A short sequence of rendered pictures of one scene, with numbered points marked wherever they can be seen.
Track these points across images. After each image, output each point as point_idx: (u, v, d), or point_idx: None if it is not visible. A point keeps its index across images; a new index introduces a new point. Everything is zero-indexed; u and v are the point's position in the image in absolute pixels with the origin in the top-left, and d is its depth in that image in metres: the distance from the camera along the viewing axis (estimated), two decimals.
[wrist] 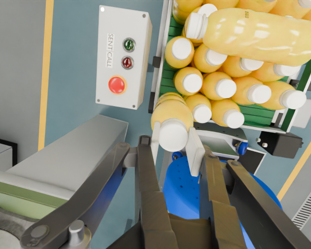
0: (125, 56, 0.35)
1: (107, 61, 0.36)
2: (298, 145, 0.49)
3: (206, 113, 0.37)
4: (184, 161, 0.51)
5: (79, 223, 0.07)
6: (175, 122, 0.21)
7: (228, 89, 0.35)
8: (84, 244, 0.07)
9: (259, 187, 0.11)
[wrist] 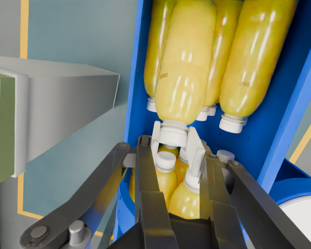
0: None
1: None
2: None
3: None
4: None
5: (79, 223, 0.07)
6: (174, 137, 0.20)
7: None
8: (84, 244, 0.07)
9: (259, 187, 0.11)
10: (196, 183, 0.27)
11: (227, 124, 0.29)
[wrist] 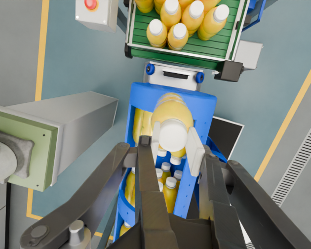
0: None
1: None
2: (240, 68, 0.61)
3: (158, 24, 0.49)
4: (150, 83, 0.63)
5: (79, 223, 0.07)
6: None
7: (173, 4, 0.48)
8: (84, 244, 0.07)
9: (259, 187, 0.11)
10: None
11: (172, 160, 0.59)
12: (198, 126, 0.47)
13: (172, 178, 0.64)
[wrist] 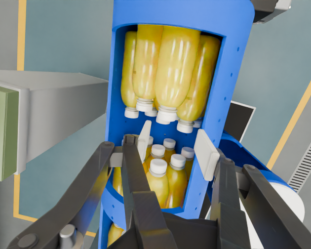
0: None
1: None
2: None
3: None
4: None
5: (70, 227, 0.07)
6: (143, 108, 0.38)
7: None
8: (76, 247, 0.07)
9: (275, 193, 0.11)
10: (156, 169, 0.37)
11: (180, 127, 0.40)
12: (227, 51, 0.27)
13: (179, 155, 0.44)
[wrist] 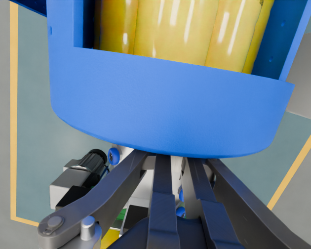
0: None
1: None
2: None
3: None
4: None
5: (91, 219, 0.07)
6: None
7: None
8: (94, 240, 0.07)
9: (239, 181, 0.12)
10: None
11: None
12: (64, 14, 0.11)
13: None
